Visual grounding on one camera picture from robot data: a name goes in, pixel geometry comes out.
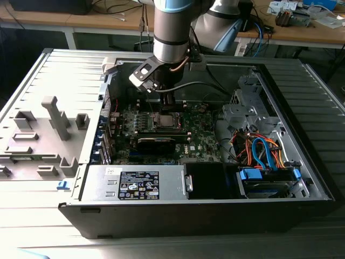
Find orange red wire bundle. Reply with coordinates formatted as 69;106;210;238
231;130;256;166

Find beige case latch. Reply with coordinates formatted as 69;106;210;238
101;56;120;76

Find wooden desk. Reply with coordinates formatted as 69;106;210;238
0;0;345;51

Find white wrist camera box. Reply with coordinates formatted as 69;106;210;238
128;56;160;94

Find CPU socket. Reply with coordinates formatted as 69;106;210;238
150;110;187;129

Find grey camera cable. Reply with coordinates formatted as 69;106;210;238
153;81;232;95

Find CPU with silver top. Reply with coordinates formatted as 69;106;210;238
157;115;176;128

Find black plastic shroud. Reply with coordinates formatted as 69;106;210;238
185;162;239;201

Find silver metal drive cage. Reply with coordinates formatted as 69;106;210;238
220;70;286;135

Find blue cable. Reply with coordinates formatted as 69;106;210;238
252;21;269;58

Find blue flat wire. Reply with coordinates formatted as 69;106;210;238
252;137;279;172

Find hard disk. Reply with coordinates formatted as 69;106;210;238
243;181;295;200

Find grey parts rack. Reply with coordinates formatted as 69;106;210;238
0;95;92;182

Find black open PC case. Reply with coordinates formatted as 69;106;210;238
58;47;336;240

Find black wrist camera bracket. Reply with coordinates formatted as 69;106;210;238
188;53;208;72

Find black monitor stand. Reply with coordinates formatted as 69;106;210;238
238;0;261;33

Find copper heatsink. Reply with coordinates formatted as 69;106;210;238
274;7;294;28

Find black graphics card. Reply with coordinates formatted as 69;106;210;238
129;135;178;156

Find silver power supply unit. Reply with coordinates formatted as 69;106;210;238
79;163;195;202

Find metal socket cover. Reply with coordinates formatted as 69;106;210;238
152;112;185;129

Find metal wire locking lever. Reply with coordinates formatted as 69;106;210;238
145;97;155;115

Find thin black wire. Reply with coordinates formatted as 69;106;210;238
202;92;231;106

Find blue box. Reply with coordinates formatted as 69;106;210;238
302;0;338;10

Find blue disk carrier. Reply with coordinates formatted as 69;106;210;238
238;166;302;189

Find black box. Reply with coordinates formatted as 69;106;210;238
9;0;94;16

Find green motherboard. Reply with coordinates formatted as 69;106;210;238
109;102;225;166

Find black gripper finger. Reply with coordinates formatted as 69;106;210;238
161;91;177;114

